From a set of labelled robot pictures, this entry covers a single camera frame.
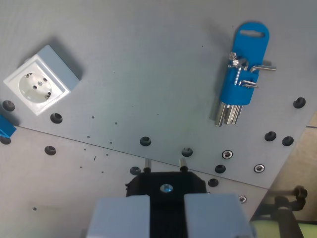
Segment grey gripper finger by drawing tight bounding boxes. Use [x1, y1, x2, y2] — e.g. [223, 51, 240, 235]
[183, 192, 258, 238]
[86, 194, 151, 238]

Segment black power plug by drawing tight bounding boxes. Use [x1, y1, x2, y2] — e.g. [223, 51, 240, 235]
[125, 158, 208, 238]

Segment pale yellow-green object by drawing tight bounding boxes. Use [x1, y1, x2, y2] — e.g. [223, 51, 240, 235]
[249, 219, 317, 238]

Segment black tube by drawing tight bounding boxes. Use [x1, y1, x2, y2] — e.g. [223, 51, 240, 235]
[274, 195, 305, 238]

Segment black clamp knob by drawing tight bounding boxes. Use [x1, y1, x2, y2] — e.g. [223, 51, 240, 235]
[293, 185, 308, 212]

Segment largest silver hex key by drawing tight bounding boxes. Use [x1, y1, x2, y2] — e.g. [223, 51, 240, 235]
[214, 51, 240, 127]

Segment medium silver hex key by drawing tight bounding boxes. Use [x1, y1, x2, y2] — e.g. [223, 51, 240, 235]
[232, 105, 243, 125]
[223, 57, 249, 125]

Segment blue hex key holder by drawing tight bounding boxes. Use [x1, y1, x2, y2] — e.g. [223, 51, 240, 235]
[219, 22, 270, 106]

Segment small silver hex key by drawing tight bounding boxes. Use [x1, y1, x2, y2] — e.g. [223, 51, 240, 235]
[238, 79, 260, 89]

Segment blue plastic block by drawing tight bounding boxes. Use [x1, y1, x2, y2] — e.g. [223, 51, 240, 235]
[0, 114, 17, 138]

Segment white wall socket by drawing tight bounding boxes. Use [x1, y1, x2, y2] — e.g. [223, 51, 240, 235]
[3, 44, 81, 117]

